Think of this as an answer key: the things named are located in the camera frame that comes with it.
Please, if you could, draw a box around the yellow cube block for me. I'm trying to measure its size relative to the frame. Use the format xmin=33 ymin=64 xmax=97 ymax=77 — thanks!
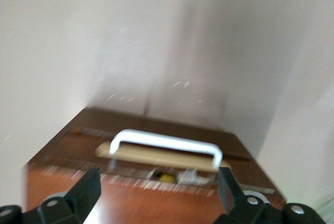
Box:
xmin=158 ymin=173 xmax=176 ymax=183

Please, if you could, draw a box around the light wood drawer white handle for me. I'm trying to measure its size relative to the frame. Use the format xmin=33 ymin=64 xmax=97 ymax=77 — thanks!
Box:
xmin=26 ymin=127 xmax=275 ymax=198

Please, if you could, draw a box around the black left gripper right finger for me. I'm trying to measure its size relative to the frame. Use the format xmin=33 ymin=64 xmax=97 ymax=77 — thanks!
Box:
xmin=215 ymin=167 xmax=326 ymax=224

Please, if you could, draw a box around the dark brown wooden cabinet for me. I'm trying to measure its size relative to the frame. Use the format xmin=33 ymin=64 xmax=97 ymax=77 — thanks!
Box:
xmin=22 ymin=106 xmax=288 ymax=224

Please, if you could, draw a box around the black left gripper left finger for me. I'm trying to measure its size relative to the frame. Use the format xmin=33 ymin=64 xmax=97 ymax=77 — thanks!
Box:
xmin=0 ymin=168 xmax=102 ymax=224

